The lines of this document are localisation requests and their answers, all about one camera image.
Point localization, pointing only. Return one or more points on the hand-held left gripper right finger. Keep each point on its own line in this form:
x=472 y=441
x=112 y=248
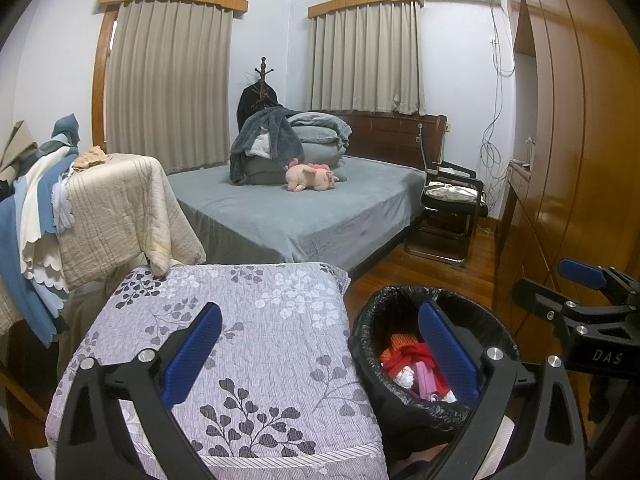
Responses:
x=450 y=355

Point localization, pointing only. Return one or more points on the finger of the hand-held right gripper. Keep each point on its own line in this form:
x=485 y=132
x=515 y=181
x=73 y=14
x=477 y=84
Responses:
x=580 y=272
x=535 y=295

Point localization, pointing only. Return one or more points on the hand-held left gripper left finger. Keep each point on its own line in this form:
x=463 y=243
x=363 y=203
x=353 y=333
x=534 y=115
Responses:
x=192 y=355

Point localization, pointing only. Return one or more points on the red cloth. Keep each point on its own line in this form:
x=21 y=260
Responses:
x=442 y=385

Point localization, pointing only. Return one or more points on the bright pink cloth strip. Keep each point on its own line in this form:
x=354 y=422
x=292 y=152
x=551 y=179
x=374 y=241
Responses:
x=425 y=380

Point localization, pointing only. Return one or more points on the orange foam net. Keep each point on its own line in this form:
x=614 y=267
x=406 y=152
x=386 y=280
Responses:
x=402 y=342

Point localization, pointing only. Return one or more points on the black-lined waste bin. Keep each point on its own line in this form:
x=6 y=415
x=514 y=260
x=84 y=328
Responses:
x=370 y=340

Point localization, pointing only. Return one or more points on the floral grey quilt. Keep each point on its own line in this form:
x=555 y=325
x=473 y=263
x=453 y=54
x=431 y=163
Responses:
x=280 y=320

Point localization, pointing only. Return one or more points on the white striped cloth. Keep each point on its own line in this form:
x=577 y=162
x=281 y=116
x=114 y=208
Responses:
x=500 y=440

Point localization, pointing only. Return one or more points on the black metal chair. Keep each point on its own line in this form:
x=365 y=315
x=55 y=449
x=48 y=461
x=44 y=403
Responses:
x=445 y=215

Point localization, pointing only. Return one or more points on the white chair cushion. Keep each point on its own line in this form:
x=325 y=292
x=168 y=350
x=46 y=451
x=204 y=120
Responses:
x=450 y=191

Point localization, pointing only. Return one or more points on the brown wooden wardrobe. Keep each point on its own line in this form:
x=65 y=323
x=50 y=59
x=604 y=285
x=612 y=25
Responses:
x=575 y=135

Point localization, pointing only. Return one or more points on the bed with grey sheet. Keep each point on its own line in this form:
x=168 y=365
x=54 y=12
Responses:
x=290 y=220

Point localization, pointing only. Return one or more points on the beige quilt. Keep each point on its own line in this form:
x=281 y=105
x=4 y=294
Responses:
x=110 y=210

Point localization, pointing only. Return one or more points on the white paper sheet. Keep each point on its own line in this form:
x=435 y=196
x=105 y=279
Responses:
x=42 y=465

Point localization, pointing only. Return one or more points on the grey-green folded blanket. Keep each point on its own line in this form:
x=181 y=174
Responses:
x=265 y=170

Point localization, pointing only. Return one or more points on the blue and white scalloped cloth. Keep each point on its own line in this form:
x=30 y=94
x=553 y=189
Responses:
x=15 y=260

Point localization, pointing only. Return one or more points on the pink plush toy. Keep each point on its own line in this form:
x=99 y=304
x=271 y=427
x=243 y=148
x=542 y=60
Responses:
x=307 y=177

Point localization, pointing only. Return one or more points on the dark wooden headboard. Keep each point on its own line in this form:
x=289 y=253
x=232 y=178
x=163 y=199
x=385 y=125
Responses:
x=385 y=137

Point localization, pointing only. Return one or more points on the white folded cloth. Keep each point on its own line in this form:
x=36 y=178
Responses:
x=260 y=146

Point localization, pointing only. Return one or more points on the peach crumpled cloth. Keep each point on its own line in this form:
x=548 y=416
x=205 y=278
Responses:
x=91 y=157

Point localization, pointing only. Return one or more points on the dark grey fluffy blanket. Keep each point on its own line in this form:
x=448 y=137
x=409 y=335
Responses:
x=280 y=135

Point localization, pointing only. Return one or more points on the dark jacket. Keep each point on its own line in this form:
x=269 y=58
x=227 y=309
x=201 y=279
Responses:
x=247 y=105

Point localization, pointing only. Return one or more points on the grey folded duvet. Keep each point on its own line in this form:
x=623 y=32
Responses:
x=320 y=132

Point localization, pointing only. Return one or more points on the grey-blue cloth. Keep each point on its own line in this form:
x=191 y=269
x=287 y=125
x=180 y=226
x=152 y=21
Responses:
x=66 y=127

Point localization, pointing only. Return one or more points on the beige curtain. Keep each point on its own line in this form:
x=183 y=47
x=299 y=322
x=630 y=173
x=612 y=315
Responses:
x=365 y=60
x=170 y=85

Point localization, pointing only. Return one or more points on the khaki cloth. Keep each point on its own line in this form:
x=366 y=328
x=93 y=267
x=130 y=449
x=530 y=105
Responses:
x=17 y=145

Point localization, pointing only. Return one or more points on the dark wooden coat rack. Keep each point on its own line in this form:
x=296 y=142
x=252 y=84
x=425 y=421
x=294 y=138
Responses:
x=261 y=70

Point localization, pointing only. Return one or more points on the brown wooden window frame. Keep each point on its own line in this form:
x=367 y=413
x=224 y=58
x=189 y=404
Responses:
x=100 y=85

